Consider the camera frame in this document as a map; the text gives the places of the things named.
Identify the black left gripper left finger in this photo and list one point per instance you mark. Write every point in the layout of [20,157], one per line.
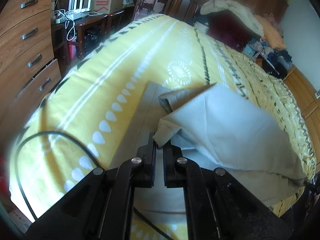
[101,205]

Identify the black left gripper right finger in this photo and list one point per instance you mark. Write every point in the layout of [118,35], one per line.
[217,206]

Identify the grey pants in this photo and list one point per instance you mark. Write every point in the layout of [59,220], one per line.
[216,127]

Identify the wooden bed headboard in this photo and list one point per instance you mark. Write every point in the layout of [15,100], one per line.
[305,95]

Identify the wooden chest of drawers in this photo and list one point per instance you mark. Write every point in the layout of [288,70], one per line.
[29,69]

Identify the pile of clothes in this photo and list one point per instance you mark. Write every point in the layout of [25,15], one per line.
[267,48]

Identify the dark wooden side table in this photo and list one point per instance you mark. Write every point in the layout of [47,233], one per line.
[89,31]

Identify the dark red chair cover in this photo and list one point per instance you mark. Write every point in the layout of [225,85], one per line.
[227,28]

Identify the white wifi router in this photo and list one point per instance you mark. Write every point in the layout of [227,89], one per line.
[78,9]

